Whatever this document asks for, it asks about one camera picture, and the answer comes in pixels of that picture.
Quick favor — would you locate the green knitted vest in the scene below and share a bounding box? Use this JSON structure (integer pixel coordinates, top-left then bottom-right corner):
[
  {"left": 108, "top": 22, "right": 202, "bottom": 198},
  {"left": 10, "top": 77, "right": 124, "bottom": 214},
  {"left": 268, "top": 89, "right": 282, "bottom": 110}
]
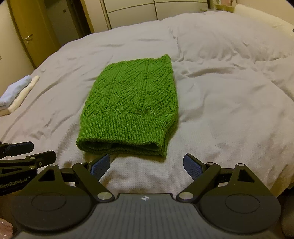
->
[{"left": 76, "top": 55, "right": 178, "bottom": 156}]

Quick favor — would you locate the folded cream garment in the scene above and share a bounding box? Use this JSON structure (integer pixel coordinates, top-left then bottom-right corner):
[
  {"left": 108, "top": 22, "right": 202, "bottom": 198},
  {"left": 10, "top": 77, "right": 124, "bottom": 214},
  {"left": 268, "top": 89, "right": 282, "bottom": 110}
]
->
[{"left": 1, "top": 76, "right": 39, "bottom": 117}]

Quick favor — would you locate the folded light blue garment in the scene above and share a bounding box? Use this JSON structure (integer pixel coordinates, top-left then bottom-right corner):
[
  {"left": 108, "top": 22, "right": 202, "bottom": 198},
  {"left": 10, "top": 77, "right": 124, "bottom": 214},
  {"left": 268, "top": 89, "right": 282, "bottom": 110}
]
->
[{"left": 1, "top": 75, "right": 32, "bottom": 110}]

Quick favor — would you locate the white duvet cover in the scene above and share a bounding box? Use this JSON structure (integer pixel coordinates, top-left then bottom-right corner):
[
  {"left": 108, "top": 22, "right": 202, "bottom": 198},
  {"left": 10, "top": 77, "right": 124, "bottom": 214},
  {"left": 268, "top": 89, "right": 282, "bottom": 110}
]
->
[{"left": 1, "top": 11, "right": 293, "bottom": 196}]

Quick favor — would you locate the wooden room door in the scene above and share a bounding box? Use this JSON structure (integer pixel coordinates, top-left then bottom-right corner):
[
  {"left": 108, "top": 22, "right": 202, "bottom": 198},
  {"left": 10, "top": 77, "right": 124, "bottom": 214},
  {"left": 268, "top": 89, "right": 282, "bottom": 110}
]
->
[{"left": 8, "top": 1, "right": 60, "bottom": 67}]

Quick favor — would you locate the white panelled wardrobe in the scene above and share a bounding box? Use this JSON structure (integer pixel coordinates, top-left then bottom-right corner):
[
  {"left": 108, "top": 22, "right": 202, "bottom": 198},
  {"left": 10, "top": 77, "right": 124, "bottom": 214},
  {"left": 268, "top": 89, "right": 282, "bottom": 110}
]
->
[{"left": 100, "top": 0, "right": 211, "bottom": 29}]

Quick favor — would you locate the white bedside table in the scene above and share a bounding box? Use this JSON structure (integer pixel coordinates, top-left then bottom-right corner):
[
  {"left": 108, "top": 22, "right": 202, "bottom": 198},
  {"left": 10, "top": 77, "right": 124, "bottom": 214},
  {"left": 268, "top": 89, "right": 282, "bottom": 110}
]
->
[{"left": 200, "top": 4, "right": 235, "bottom": 13}]

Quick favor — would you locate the cream bed pillow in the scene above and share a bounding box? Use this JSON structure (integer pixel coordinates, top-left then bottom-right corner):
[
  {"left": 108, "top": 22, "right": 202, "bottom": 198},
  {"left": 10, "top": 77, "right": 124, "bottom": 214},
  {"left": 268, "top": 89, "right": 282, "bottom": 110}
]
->
[{"left": 234, "top": 4, "right": 293, "bottom": 37}]

